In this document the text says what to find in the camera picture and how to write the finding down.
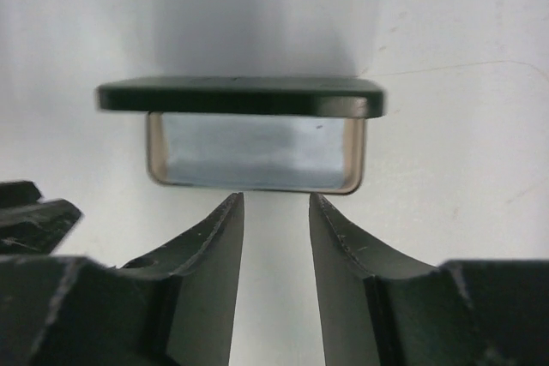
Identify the light blue cleaning cloth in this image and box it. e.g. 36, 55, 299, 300
162, 114, 345, 189

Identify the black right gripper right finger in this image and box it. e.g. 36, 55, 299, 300
309, 194, 548, 365

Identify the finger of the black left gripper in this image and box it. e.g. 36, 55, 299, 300
1, 181, 82, 255

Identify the dark green glasses case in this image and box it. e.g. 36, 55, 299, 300
96, 76, 385, 195

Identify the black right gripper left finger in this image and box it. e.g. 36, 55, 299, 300
1, 193, 244, 365

